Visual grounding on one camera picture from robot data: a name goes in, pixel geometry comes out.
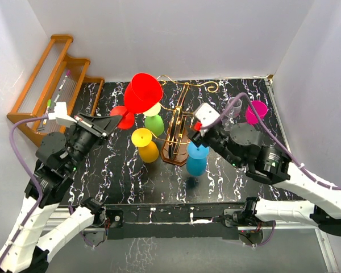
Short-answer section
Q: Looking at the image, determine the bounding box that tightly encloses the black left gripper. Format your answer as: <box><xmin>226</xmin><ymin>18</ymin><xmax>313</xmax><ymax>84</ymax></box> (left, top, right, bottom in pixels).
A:
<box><xmin>66</xmin><ymin>112</ymin><xmax>123</xmax><ymax>172</ymax></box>

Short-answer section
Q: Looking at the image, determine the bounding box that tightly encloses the clear wine glass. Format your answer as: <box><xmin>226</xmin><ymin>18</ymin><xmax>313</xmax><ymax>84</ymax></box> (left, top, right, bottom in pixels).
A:
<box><xmin>222</xmin><ymin>99</ymin><xmax>242</xmax><ymax>131</ymax></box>

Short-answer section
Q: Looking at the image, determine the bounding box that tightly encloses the gold wire wine glass rack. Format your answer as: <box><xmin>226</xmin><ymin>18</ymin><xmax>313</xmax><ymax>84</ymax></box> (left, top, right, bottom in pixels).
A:
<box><xmin>160</xmin><ymin>81</ymin><xmax>219</xmax><ymax>167</ymax></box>

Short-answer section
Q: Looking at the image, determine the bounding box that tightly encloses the red wine glass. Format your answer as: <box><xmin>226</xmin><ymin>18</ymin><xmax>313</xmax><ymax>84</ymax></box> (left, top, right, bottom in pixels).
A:
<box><xmin>110</xmin><ymin>73</ymin><xmax>163</xmax><ymax>130</ymax></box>

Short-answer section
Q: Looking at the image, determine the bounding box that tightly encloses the magenta wine glass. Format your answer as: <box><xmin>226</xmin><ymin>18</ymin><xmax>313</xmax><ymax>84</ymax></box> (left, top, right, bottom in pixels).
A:
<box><xmin>245</xmin><ymin>100</ymin><xmax>268</xmax><ymax>125</ymax></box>

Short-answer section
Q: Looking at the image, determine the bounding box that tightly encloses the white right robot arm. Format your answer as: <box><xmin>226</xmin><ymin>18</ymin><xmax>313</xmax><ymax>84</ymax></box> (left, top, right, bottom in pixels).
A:
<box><xmin>188</xmin><ymin>123</ymin><xmax>341</xmax><ymax>237</ymax></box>

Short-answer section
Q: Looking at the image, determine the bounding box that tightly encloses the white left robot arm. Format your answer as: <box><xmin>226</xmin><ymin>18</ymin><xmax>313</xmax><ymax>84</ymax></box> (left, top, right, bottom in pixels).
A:
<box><xmin>0</xmin><ymin>113</ymin><xmax>122</xmax><ymax>272</ymax></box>

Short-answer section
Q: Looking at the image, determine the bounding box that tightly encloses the blue wine glass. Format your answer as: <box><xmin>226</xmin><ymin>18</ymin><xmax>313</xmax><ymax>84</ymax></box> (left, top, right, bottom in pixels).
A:
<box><xmin>186</xmin><ymin>142</ymin><xmax>210</xmax><ymax>176</ymax></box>

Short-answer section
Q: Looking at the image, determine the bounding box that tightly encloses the green wine glass cream base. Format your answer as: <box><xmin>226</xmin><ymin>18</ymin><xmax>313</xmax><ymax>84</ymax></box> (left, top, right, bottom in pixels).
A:
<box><xmin>143</xmin><ymin>102</ymin><xmax>164</xmax><ymax>137</ymax></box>

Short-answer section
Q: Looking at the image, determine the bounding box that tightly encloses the orange wine glass yellow base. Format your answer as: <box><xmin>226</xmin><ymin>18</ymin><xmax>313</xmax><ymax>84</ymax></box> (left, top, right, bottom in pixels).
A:
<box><xmin>131</xmin><ymin>128</ymin><xmax>159</xmax><ymax>163</ymax></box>

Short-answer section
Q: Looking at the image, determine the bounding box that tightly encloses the wooden tiered shelf rack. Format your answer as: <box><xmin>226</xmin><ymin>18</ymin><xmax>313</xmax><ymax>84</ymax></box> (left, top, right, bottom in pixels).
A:
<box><xmin>6</xmin><ymin>34</ymin><xmax>105</xmax><ymax>148</ymax></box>

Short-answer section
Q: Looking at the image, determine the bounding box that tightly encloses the green capped marker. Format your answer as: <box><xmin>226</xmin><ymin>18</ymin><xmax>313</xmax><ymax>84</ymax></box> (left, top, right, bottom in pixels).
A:
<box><xmin>43</xmin><ymin>99</ymin><xmax>52</xmax><ymax>126</ymax></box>

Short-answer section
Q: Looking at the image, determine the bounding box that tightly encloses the purple capped marker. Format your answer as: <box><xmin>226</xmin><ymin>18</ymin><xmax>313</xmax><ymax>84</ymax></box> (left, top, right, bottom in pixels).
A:
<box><xmin>58</xmin><ymin>70</ymin><xmax>71</xmax><ymax>92</ymax></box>

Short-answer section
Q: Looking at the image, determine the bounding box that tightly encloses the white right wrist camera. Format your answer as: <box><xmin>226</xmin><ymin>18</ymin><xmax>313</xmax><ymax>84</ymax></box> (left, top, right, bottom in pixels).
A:
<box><xmin>193</xmin><ymin>103</ymin><xmax>220</xmax><ymax>127</ymax></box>

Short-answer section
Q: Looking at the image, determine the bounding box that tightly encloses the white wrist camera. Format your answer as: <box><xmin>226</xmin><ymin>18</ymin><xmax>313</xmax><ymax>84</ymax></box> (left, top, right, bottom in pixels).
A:
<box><xmin>48</xmin><ymin>102</ymin><xmax>77</xmax><ymax>127</ymax></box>
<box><xmin>193</xmin><ymin>103</ymin><xmax>220</xmax><ymax>127</ymax></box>

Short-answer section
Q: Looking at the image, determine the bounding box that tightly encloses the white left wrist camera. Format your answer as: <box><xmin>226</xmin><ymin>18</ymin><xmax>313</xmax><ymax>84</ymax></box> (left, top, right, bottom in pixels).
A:
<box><xmin>48</xmin><ymin>102</ymin><xmax>77</xmax><ymax>127</ymax></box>

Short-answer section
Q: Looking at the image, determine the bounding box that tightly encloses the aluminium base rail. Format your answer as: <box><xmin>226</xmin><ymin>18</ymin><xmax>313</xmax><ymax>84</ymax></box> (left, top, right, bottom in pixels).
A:
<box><xmin>10</xmin><ymin>205</ymin><xmax>339</xmax><ymax>273</ymax></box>

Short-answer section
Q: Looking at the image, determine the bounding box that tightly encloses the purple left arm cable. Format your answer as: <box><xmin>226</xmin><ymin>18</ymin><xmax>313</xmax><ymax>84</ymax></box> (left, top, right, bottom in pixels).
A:
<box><xmin>0</xmin><ymin>115</ymin><xmax>106</xmax><ymax>273</ymax></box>

